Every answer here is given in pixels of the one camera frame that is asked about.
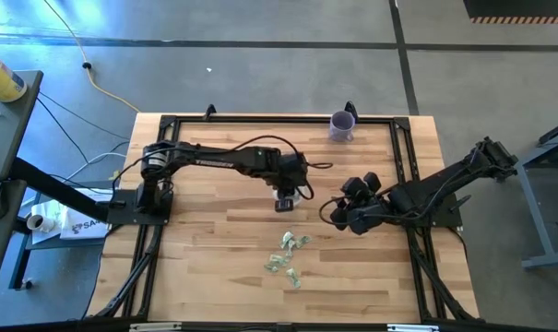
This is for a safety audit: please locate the white floor cable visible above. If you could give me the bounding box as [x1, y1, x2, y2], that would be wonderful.
[65, 151, 131, 184]

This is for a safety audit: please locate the thin black floor cable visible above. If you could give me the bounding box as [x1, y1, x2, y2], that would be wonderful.
[37, 90, 131, 141]
[35, 97, 91, 164]

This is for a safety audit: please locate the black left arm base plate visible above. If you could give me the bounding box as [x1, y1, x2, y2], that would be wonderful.
[105, 188, 174, 227]

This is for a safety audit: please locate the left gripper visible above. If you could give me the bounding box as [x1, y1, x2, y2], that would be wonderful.
[265, 149, 295, 214]

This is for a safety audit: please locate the yellow floor cable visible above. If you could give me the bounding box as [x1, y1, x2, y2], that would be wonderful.
[42, 0, 143, 114]

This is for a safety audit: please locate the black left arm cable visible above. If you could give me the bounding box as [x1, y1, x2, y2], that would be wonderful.
[230, 134, 334, 201]

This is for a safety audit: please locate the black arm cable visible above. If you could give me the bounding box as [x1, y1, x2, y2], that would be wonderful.
[318, 196, 353, 228]
[230, 134, 334, 201]

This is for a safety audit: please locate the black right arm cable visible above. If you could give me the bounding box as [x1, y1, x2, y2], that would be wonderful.
[318, 196, 353, 228]

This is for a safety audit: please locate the grey metal table frame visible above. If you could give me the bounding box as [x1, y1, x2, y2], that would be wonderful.
[490, 115, 558, 271]

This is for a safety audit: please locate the white printed paper bag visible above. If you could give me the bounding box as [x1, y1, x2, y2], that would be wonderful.
[59, 186, 118, 241]

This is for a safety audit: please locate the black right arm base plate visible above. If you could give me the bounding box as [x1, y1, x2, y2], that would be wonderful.
[396, 190, 464, 230]

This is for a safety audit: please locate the black yellow hazard mat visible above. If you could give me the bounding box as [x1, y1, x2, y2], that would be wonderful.
[462, 0, 558, 26]

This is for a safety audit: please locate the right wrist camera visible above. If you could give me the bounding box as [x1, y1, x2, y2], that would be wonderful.
[328, 206, 352, 229]

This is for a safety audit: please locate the yellow wipes canister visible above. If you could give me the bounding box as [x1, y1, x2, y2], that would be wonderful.
[0, 45, 29, 103]

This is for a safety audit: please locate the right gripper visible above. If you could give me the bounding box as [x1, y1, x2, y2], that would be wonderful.
[347, 200, 387, 237]

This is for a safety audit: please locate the purple translucent cup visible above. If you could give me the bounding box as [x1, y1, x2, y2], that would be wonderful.
[328, 110, 356, 143]

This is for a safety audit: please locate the grey low shelf cart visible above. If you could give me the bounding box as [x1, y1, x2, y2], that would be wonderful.
[8, 230, 107, 292]

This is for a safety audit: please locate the black desk support bar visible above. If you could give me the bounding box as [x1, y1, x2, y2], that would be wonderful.
[8, 156, 112, 223]

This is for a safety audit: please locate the black aluminium table frame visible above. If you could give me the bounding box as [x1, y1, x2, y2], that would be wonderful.
[87, 100, 481, 332]

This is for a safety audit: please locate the clear plastic cup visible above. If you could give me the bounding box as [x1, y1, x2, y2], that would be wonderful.
[278, 186, 303, 208]

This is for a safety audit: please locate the dark grey desk top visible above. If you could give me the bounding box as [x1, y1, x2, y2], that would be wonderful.
[0, 69, 45, 184]

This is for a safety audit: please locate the white metal hinge bracket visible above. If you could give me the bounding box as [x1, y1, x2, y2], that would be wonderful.
[128, 322, 184, 332]
[386, 323, 441, 332]

